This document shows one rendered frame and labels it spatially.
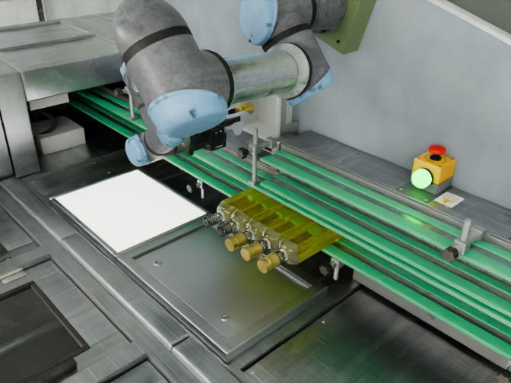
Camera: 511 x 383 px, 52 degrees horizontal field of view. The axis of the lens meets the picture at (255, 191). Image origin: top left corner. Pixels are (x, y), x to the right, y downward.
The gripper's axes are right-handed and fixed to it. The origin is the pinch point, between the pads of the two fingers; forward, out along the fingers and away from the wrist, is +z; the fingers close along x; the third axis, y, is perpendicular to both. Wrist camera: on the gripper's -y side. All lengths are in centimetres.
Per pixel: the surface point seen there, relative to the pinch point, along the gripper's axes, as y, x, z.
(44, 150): 32, -87, -25
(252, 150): 7.2, 10.3, -5.1
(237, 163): 17.9, -3.3, 1.2
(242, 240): 22.3, 23.8, -21.1
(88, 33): -4, -110, 11
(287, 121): 4.8, 6.4, 12.0
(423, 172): 3, 53, 7
